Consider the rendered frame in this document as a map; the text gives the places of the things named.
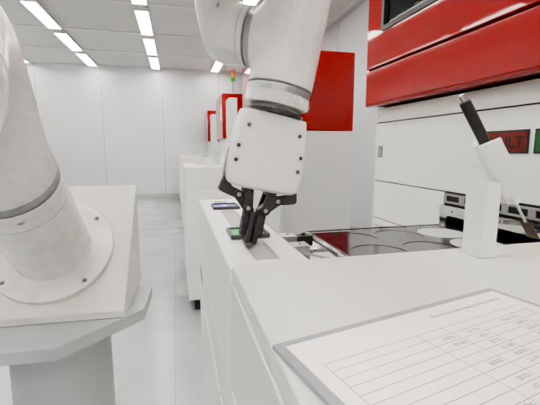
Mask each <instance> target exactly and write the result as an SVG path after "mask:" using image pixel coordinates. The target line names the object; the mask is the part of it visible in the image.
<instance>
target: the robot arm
mask: <svg viewBox="0 0 540 405"><path fill-rule="evenodd" d="M331 1H332V0H263V1H262V2H261V3H260V4H259V5H257V6H252V5H246V4H243V3H242V2H241V1H240V0H194V4H195V9H196V14H197V18H198V24H199V28H200V31H201V35H202V40H203V43H204V45H205V48H206V49H207V52H208V54H209V56H210V57H211V58H212V59H213V60H215V61H217V62H219V63H222V64H226V65H230V66H235V67H241V68H250V73H249V78H248V82H247V89H246V94H245V98H244V101H245V102H246V103H247V104H249V105H248V106H247V107H246V108H241V109H240V110H239V112H238V114H237V117H236V119H235V123H234V125H233V129H232V131H231V136H230V139H229V142H228V146H227V152H226V155H225V158H224V163H223V171H222V176H223V177H222V179H221V181H220V183H219V185H218V188H219V190H220V191H222V192H223V193H226V194H229V195H230V196H233V197H235V199H236V201H237V202H238V204H239V205H240V206H241V208H242V209H243V211H242V215H241V220H240V224H239V234H240V235H241V239H242V240H243V241H244V242H245V243H250V242H251V243H252V244H256V243H257V240H258V237H259V238H261V236H262V234H263V229H264V222H265V218H266V215H269V214H270V212H271V211H273V210H274V209H276V208H277V207H278V206H281V205H294V204H296V202H297V191H298V190H299V188H300V184H301V178H302V174H303V168H304V162H305V148H306V122H305V121H302V120H303V117H302V116H300V114H303V113H307V112H308V111H309V105H310V101H309V99H310V97H311V95H312V90H313V84H314V80H315V76H316V72H317V65H318V61H319V57H320V54H321V46H322V42H323V38H324V34H325V28H326V23H327V19H328V16H329V8H330V4H331ZM232 185H235V186H240V187H241V190H240V189H238V188H236V187H233V186H232ZM254 190H261V191H263V194H262V195H261V198H260V202H259V204H258V207H257V208H256V211H254V208H253V199H254ZM276 194H282V195H281V196H276ZM113 248H114V239H113V233H112V231H111V228H110V226H109V224H108V223H107V221H106V220H105V218H104V217H103V216H101V215H100V214H99V213H98V212H96V211H94V210H93V209H91V208H88V207H85V206H81V205H77V204H76V203H75V201H74V199H73V197H72V194H71V192H70V190H69V188H68V185H67V183H66V182H65V180H64V178H63V175H62V173H61V171H60V169H59V166H58V164H57V162H56V160H55V157H54V155H53V153H52V151H51V148H50V146H49V145H48V142H47V139H46V135H45V132H44V130H43V124H42V121H41V118H40V115H39V109H38V106H37V103H36V99H35V94H34V91H33V88H32V85H31V80H30V77H29V74H28V71H27V66H26V64H25V61H24V58H23V54H22V51H21V48H20V46H19V43H18V40H17V37H16V35H15V33H14V29H13V27H12V26H11V23H10V20H9V19H8V17H7V15H6V13H5V11H4V10H3V8H2V6H1V5H0V293H1V294H3V295H4V296H6V297H8V298H9V299H11V300H13V301H17V302H19V303H23V304H27V305H46V304H52V303H56V302H59V301H64V300H66V299H68V298H70V297H73V296H75V295H77V294H78V293H81V292H83V291H84V290H85V289H86V288H88V287H89V286H90V285H92V284H93V283H94V282H95V281H96V280H97V279H98V278H99V277H100V276H101V275H102V274H103V272H104V270H105V269H106V268H107V267H108V264H109V262H110V260H111V259H112V255H113Z"/></svg>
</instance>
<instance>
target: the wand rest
mask: <svg viewBox="0 0 540 405"><path fill-rule="evenodd" d="M472 144H473V149H474V151H475V152H476V154H477V156H478V158H479V160H480V162H481V164H482V166H483V168H484V170H485V172H486V174H487V176H488V178H489V181H490V182H488V181H467V188H466V199H465V210H464V230H463V241H462V252H465V253H467V254H469V255H472V256H476V257H478V258H489V257H495V252H496V243H497V225H498V216H499V207H500V203H501V204H502V203H507V205H509V204H513V205H518V204H519V203H520V202H521V201H524V200H527V199H529V195H528V194H527V192H526V188H525V187H524V185H523V183H522V180H521V179H520V177H519V175H518V172H517V170H516V168H515V166H514V164H513V162H512V160H511V158H510V156H509V153H508V151H507V149H506V147H505V145H504V143H503V141H502V139H501V138H500V137H499V138H497V139H494V140H492V141H489V142H486V143H484V144H482V145H479V143H478V141H477V139H474V140H472Z"/></svg>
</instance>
